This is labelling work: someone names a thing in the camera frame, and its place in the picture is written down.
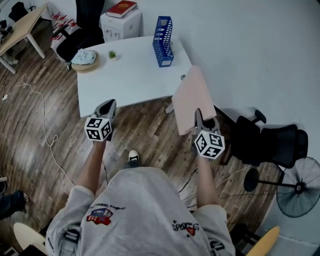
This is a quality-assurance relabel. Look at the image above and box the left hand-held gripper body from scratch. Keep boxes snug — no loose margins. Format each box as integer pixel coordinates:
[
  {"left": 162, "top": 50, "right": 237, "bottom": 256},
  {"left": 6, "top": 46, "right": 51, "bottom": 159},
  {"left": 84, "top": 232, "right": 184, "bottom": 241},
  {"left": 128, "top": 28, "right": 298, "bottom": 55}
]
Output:
[{"left": 84, "top": 104, "right": 116, "bottom": 144}]

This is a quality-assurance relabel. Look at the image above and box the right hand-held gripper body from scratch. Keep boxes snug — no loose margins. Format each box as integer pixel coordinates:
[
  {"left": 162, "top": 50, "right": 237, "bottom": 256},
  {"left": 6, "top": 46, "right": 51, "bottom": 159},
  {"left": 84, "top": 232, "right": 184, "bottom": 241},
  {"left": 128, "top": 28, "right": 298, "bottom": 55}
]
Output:
[{"left": 191, "top": 127, "right": 226, "bottom": 160}]

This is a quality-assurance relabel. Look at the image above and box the pink folder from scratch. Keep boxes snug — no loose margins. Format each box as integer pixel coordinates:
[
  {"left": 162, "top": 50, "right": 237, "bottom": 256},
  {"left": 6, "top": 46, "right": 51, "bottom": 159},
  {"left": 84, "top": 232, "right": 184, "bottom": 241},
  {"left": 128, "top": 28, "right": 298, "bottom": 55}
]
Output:
[{"left": 171, "top": 65, "right": 218, "bottom": 137}]

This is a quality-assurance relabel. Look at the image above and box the blue file holder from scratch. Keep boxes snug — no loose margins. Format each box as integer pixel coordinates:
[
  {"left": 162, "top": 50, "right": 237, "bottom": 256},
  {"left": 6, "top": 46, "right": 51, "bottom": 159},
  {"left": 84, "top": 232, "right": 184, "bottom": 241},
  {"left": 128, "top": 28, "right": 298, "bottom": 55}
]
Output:
[{"left": 152, "top": 15, "right": 175, "bottom": 69}]

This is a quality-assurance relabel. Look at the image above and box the person's right forearm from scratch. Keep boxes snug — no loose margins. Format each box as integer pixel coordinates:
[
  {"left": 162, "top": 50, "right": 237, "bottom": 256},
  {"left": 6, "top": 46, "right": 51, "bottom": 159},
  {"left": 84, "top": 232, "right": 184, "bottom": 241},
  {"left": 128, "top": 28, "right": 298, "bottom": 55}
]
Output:
[{"left": 195, "top": 154, "right": 221, "bottom": 209}]

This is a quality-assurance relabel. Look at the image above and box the person's left forearm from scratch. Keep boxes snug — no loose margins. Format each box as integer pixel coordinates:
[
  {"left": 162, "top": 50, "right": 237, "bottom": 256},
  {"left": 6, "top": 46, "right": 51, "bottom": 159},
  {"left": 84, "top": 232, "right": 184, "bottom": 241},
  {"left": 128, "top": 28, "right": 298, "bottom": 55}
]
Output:
[{"left": 75, "top": 140, "right": 108, "bottom": 198}]

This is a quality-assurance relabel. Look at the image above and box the white table leg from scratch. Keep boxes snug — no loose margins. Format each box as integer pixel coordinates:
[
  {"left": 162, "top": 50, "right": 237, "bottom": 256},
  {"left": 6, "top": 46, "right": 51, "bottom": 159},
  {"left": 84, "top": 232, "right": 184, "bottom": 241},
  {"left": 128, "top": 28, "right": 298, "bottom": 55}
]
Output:
[{"left": 164, "top": 101, "right": 176, "bottom": 115}]

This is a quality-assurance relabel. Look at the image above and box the round wooden board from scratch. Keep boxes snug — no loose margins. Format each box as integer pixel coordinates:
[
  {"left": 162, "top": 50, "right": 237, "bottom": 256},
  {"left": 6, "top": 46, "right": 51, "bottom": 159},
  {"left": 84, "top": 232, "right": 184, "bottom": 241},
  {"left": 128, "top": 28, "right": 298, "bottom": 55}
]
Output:
[{"left": 71, "top": 52, "right": 101, "bottom": 74}]

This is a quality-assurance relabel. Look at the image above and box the person's black white shoe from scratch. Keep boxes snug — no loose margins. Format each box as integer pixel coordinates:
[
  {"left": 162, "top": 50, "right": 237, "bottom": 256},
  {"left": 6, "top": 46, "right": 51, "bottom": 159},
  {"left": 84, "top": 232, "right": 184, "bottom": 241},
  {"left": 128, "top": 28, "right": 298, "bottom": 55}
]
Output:
[{"left": 128, "top": 149, "right": 141, "bottom": 162}]

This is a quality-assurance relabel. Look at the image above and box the pale patterned pouch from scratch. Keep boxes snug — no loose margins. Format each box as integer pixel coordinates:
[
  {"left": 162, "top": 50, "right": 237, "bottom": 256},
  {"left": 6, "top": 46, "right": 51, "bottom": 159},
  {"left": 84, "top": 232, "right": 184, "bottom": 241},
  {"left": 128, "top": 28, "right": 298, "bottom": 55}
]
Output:
[{"left": 71, "top": 48, "right": 97, "bottom": 66}]

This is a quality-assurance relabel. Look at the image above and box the black mesh office chair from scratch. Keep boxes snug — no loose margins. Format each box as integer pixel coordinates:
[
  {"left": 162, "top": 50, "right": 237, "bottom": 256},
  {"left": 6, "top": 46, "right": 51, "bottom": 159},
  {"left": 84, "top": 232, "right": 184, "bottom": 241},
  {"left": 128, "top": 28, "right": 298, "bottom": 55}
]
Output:
[{"left": 214, "top": 105, "right": 310, "bottom": 170}]

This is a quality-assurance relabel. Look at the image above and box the white bag with red print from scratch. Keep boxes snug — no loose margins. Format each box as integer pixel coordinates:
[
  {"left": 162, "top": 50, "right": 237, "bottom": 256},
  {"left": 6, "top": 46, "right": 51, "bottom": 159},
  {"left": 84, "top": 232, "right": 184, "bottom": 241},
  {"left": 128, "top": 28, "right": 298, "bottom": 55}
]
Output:
[{"left": 48, "top": 1, "right": 79, "bottom": 55}]

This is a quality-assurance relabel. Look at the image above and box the person's grey printed shirt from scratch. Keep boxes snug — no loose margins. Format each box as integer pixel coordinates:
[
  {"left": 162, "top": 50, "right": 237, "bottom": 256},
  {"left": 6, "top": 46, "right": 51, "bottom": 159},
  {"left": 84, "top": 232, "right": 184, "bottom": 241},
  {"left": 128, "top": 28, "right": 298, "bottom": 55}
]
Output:
[{"left": 45, "top": 166, "right": 236, "bottom": 256}]

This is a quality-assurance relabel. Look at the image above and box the black floor fan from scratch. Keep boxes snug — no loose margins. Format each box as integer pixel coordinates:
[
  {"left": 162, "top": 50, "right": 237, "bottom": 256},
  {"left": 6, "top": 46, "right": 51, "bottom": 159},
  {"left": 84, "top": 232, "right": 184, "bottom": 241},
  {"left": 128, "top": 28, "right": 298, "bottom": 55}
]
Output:
[{"left": 243, "top": 156, "right": 320, "bottom": 219}]

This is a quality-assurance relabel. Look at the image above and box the red book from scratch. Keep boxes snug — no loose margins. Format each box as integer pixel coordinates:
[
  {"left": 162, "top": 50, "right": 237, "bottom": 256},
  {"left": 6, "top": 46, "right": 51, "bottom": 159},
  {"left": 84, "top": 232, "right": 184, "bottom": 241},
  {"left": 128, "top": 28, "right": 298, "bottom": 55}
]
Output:
[{"left": 105, "top": 0, "right": 138, "bottom": 19}]

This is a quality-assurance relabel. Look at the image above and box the yellow wooden board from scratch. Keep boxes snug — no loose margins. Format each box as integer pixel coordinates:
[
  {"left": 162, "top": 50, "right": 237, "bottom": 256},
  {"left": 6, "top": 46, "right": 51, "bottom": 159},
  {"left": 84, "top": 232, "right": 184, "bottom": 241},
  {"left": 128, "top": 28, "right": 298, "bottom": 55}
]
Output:
[{"left": 249, "top": 225, "right": 281, "bottom": 256}]

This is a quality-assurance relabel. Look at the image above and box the wooden desk with white legs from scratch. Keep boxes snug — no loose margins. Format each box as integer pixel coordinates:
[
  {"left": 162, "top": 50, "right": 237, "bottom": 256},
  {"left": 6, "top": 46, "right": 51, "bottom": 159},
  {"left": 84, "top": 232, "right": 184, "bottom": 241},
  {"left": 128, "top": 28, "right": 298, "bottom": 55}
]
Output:
[{"left": 0, "top": 2, "right": 50, "bottom": 75}]

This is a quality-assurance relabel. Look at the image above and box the round pale wooden stool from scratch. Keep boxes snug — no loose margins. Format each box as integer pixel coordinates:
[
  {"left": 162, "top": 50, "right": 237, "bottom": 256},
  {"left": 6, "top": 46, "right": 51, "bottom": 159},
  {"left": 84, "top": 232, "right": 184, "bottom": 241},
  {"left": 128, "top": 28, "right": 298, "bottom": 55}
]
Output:
[{"left": 12, "top": 222, "right": 48, "bottom": 254}]

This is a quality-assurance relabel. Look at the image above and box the black floor cable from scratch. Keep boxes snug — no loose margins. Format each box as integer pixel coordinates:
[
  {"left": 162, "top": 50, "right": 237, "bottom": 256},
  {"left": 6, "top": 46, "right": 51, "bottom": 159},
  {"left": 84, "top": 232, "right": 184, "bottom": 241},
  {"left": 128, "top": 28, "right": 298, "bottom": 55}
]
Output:
[{"left": 177, "top": 166, "right": 199, "bottom": 194}]

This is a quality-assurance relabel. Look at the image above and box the white floor cable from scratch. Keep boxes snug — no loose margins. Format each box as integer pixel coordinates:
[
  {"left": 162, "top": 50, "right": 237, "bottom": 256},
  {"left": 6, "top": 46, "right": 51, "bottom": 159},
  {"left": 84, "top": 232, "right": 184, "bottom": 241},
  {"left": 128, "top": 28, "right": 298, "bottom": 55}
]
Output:
[{"left": 1, "top": 73, "right": 76, "bottom": 187}]

